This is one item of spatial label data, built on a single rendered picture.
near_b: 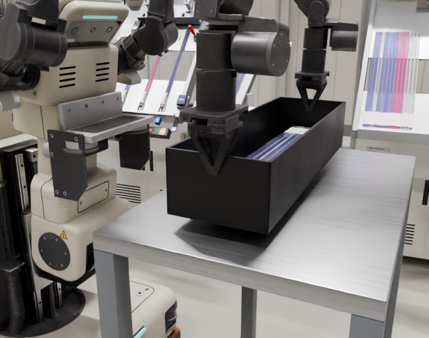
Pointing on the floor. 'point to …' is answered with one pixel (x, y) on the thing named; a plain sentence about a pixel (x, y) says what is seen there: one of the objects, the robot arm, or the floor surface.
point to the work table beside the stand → (279, 247)
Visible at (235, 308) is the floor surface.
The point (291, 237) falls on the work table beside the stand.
